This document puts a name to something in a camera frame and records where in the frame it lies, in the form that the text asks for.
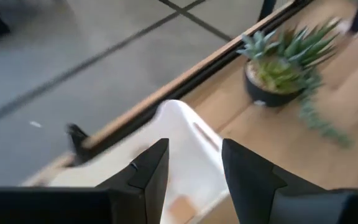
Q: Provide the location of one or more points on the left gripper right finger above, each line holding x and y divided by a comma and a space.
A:
250, 186

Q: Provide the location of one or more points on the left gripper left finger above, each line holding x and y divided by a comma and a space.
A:
145, 186

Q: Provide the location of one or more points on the white plastic bin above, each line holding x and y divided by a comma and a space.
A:
191, 161

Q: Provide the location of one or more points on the potted succulent plant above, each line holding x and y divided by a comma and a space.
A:
275, 81

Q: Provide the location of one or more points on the small white floor scrap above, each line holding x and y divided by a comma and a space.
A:
36, 124

